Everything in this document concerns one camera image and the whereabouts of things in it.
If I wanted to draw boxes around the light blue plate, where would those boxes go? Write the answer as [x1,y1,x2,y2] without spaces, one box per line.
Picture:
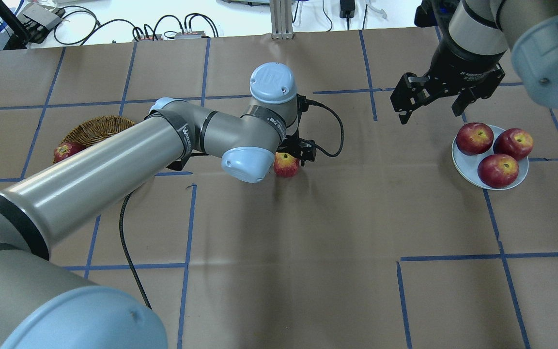
[451,122,533,190]

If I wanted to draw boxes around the aluminium frame post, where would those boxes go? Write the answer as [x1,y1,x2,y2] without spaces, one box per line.
[269,0,294,40]

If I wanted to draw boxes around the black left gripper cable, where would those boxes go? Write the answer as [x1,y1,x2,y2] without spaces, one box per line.
[303,98,345,158]

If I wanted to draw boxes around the red yellow apple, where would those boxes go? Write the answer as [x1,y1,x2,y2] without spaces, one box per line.
[273,152,300,177]

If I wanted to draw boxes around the red apple on plate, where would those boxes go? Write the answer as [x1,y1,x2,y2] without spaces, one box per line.
[493,128,534,161]
[478,153,520,189]
[455,122,495,156]

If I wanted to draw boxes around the black power adapter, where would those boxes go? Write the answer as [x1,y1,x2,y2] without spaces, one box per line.
[339,0,356,20]

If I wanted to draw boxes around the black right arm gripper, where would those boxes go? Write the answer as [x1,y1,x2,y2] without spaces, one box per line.
[390,38,506,125]

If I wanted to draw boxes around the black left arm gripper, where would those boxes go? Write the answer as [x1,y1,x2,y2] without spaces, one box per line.
[279,94,317,163]

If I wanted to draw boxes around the round wicker basket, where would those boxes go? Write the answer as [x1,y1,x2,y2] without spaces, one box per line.
[62,115,136,147]

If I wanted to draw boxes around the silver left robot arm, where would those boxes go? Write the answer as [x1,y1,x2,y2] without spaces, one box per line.
[0,62,304,349]

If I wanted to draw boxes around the red apple on plate left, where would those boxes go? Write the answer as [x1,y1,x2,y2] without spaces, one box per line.
[493,128,534,161]

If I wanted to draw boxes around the dark red apple in basket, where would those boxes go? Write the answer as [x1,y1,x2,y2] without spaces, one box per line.
[53,142,86,164]

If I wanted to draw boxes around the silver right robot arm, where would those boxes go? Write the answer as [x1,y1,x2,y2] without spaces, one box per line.
[390,0,558,125]

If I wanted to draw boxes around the red apple on plate front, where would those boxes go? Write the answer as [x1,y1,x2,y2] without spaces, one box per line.
[478,153,520,189]

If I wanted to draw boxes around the red apple on plate back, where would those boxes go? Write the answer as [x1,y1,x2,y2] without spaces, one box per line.
[455,122,495,156]

